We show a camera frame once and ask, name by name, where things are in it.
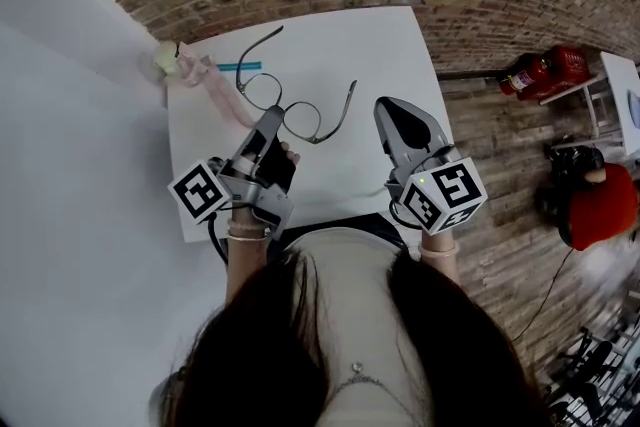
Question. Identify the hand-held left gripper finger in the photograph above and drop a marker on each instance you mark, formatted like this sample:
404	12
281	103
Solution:
270	122

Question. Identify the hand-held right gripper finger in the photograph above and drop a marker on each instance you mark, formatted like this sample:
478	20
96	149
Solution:
425	125
390	135

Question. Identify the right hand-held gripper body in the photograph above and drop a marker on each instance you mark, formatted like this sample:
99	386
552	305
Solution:
445	195

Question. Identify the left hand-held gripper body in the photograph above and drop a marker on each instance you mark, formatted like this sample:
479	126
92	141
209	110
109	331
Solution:
197	190

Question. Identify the thin metal-frame eyeglasses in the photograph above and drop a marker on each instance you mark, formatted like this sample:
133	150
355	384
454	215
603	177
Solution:
262	90

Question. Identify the person's left forearm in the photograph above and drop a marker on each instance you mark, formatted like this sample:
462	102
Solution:
245	265

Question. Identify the person's right forearm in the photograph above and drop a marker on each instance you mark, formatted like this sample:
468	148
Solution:
440	267

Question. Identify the person's left hand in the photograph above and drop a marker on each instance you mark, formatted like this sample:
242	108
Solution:
277	167

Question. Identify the pale pink ribbon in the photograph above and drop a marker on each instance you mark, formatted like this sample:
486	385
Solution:
225	95

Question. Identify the pink wrist bangle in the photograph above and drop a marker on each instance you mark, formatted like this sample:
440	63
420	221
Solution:
440	251

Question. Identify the thin pale bangle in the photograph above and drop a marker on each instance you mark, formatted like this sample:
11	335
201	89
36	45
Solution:
247	236

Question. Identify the teal blue stick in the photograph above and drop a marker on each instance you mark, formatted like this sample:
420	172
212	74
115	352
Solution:
227	66

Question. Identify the red fire extinguisher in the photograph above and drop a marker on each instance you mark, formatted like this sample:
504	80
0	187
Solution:
522	76

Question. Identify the cream plush ball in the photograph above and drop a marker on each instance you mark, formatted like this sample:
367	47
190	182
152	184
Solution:
166	57

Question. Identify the person's white top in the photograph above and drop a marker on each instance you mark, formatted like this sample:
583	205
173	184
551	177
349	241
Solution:
360	295

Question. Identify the red extinguisher box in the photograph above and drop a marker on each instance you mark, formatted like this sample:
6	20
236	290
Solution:
570	67

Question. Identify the white metal rack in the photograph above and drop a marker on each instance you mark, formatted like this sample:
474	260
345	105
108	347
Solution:
595	107

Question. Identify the white side table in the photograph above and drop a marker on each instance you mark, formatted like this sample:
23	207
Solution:
620	85

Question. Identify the black metal stand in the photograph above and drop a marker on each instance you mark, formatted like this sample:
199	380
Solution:
590	365

